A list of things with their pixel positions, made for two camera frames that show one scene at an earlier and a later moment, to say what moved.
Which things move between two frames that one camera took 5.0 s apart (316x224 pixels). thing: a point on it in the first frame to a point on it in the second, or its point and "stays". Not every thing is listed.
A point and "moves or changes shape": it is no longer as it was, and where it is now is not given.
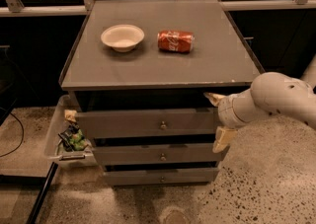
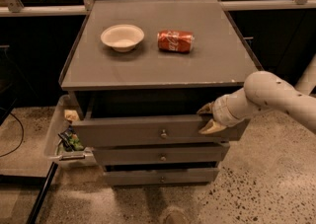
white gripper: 225,111 to 221,112
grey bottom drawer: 195,177 stays
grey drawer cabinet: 136,73 stays
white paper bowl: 122,37 stays
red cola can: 173,40 stays
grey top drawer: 149,119 moves or changes shape
